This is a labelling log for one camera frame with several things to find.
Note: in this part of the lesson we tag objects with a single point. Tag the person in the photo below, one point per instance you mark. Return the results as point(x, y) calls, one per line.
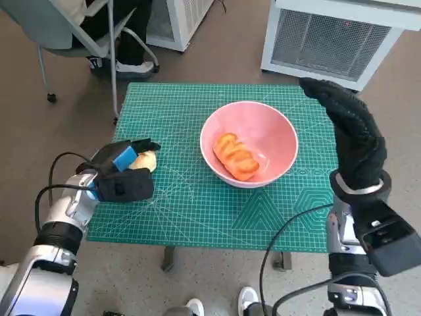
point(248, 299)
point(131, 39)

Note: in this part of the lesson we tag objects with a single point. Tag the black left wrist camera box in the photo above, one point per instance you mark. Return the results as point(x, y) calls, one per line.
point(125, 186)

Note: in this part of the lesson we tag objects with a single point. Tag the green cutting mat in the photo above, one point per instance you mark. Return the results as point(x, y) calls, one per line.
point(184, 112)

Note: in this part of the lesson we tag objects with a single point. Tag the round pale bread bun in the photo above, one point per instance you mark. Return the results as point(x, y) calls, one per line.
point(146, 161)

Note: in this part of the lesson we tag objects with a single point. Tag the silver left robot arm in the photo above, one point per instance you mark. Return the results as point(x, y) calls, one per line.
point(62, 210)

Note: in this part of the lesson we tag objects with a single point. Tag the dark table leg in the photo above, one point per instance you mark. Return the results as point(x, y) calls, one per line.
point(283, 261)
point(167, 260)

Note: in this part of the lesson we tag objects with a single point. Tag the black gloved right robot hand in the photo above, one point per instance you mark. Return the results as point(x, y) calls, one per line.
point(358, 141)

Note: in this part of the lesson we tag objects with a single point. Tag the grey chair with metal frame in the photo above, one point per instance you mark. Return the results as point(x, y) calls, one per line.
point(49, 26)

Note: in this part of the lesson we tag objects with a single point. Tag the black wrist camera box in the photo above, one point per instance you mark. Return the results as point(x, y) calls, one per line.
point(125, 186)
point(391, 250)

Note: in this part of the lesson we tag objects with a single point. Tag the striped orange bread loaf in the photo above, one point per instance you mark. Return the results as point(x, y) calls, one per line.
point(235, 156)

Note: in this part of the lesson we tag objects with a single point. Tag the small white mesh cabinet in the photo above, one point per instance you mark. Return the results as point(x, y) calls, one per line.
point(177, 19)

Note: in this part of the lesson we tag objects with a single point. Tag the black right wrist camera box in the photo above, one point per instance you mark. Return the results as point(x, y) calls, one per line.
point(391, 250)

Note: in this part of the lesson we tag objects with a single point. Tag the pink bowl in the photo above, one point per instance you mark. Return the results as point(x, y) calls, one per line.
point(273, 131)

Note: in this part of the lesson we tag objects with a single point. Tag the large white mesh cabinet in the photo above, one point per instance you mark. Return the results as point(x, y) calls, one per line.
point(329, 39)

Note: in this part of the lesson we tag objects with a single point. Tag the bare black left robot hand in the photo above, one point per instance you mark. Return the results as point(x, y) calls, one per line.
point(112, 154)

